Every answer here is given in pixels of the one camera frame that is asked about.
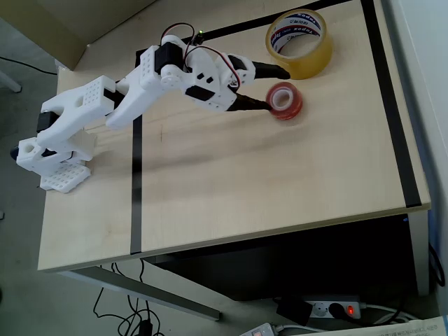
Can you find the black round plug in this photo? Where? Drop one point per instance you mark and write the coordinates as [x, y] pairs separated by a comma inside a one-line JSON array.
[[336, 310]]

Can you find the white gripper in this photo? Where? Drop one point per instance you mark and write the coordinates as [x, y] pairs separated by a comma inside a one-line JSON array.
[[227, 92]]

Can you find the black power adapter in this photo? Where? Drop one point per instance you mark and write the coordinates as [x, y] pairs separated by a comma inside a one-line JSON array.
[[293, 311]]

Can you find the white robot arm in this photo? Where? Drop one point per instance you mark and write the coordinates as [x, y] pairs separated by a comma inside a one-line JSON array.
[[133, 101]]

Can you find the white power strip orange switch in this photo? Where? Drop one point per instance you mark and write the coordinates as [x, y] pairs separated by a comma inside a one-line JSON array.
[[260, 329]]

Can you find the white power strip red switch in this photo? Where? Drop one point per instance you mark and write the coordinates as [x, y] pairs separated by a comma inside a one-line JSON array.
[[323, 309]]

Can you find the gray table leg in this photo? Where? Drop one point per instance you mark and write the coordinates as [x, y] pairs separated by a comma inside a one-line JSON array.
[[420, 255]]

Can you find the yellow tape roll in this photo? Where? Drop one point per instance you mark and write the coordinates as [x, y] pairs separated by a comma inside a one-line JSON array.
[[308, 66]]

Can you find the red tape roll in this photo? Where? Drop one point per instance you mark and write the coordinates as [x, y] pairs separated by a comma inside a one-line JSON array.
[[292, 108]]

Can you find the white printed paper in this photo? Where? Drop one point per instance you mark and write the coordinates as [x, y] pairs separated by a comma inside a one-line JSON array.
[[385, 329]]

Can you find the black module green LED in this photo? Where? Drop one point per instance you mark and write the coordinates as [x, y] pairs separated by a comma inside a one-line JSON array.
[[199, 36]]

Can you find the gray table foot beam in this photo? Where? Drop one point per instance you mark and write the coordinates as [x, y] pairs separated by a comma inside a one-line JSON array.
[[147, 292]]

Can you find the white gridded base plate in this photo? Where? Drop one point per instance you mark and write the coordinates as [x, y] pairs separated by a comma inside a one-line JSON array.
[[64, 176]]

